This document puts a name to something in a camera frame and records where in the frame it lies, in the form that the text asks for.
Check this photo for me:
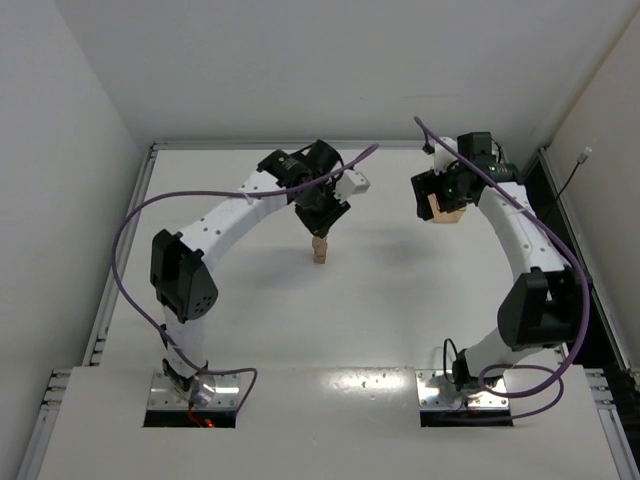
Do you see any black wall cable with plug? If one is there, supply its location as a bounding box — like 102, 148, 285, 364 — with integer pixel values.
554, 146, 593, 196

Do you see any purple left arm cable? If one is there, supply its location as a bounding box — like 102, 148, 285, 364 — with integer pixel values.
112, 144, 380, 396

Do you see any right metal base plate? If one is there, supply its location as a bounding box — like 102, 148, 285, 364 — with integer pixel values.
415, 369, 510, 413

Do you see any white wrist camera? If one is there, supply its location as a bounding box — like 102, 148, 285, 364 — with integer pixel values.
334, 170, 370, 202
431, 137, 458, 175

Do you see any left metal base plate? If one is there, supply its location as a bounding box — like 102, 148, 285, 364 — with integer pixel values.
147, 370, 240, 412

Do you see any plain wood block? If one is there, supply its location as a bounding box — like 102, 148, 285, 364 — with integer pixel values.
313, 252, 326, 264

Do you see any metal base plate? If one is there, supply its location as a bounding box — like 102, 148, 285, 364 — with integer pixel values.
147, 370, 240, 412
415, 369, 510, 413

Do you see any clear plastic block container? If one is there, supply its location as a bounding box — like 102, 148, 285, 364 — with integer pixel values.
428, 194, 466, 224

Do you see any wood block with bars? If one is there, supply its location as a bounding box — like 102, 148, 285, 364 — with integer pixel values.
312, 237, 328, 255

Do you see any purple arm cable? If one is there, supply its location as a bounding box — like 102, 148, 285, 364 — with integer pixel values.
413, 116, 592, 420
112, 144, 380, 396

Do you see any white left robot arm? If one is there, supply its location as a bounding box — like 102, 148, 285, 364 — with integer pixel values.
150, 140, 350, 393

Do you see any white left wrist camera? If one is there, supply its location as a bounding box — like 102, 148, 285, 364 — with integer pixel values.
334, 170, 370, 202

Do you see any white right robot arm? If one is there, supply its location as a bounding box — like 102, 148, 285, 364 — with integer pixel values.
411, 129, 590, 395

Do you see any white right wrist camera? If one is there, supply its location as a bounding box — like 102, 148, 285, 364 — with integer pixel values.
431, 137, 458, 175

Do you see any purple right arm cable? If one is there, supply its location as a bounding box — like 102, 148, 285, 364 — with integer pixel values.
413, 116, 592, 420

